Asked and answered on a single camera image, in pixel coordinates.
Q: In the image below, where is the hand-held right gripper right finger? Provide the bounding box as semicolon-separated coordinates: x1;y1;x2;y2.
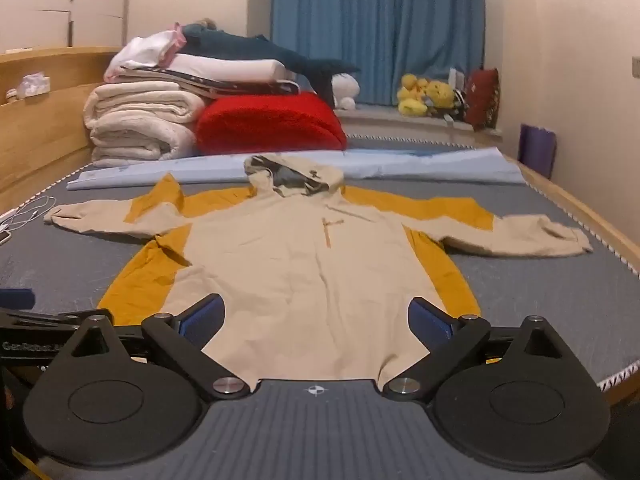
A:
382;297;576;402

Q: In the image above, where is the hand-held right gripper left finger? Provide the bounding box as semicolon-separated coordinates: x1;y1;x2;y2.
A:
55;292;252;402

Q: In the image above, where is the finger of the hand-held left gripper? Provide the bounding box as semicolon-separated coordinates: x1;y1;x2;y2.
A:
0;308;115;332

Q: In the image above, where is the beige and mustard hoodie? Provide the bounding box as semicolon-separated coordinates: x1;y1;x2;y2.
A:
44;154;594;392

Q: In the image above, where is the light blue folded sheet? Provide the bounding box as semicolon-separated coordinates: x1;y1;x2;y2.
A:
66;147;526;192

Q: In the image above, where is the purple bag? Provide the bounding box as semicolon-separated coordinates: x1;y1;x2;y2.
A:
517;124;557;179

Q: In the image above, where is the red fleece blanket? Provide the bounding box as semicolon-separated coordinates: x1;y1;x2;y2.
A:
195;91;348;157

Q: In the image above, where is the white folded quilt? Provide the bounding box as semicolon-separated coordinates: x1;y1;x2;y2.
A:
82;80;206;163

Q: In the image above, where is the yellow plush toy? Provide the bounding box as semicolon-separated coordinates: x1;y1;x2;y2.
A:
425;80;457;118
397;74;431;117

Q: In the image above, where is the dark red cushion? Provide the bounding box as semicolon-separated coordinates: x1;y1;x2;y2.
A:
462;67;501;131

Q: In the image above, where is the patterned folded blanket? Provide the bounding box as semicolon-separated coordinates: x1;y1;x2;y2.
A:
117;67;301;100

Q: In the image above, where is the tissue pack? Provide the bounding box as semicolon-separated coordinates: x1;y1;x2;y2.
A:
19;74;52;98

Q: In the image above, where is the white round plush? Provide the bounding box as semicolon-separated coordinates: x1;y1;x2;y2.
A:
331;74;361;111

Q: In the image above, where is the pink and white cloth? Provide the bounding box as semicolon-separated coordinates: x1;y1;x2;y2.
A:
104;24;187;83

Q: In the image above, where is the blue curtain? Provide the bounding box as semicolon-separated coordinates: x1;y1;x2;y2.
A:
270;0;487;108

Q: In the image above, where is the cream wardrobe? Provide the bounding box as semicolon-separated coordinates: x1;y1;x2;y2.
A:
0;0;133;56

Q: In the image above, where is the white charging cable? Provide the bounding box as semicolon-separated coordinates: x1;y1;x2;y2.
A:
0;195;58;233

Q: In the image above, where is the yellow cord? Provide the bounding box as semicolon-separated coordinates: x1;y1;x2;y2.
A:
11;447;41;480

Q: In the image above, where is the wooden bed frame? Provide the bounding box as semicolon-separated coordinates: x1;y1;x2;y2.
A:
0;46;640;408

